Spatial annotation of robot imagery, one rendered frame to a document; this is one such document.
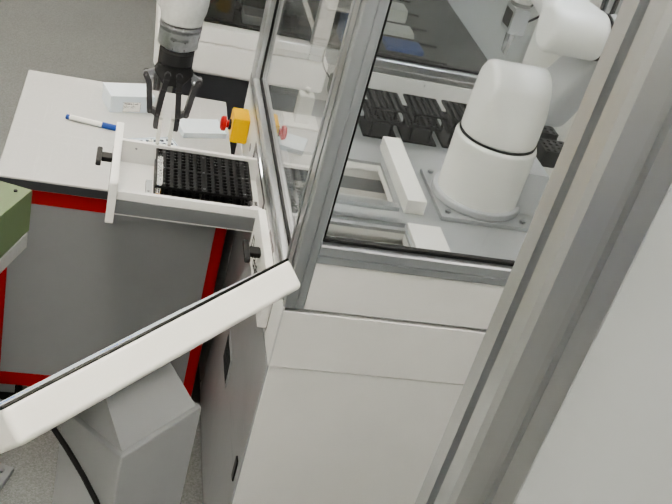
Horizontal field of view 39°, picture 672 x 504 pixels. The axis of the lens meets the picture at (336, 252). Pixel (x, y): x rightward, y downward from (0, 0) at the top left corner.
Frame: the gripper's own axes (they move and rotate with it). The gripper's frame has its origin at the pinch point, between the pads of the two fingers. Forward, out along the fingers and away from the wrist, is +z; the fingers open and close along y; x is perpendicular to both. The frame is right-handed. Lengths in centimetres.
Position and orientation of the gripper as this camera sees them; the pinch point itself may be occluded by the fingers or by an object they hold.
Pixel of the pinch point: (165, 129)
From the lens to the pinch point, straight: 220.3
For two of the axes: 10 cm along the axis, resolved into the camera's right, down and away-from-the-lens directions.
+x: -1.3, -5.6, 8.2
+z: -2.3, 8.2, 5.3
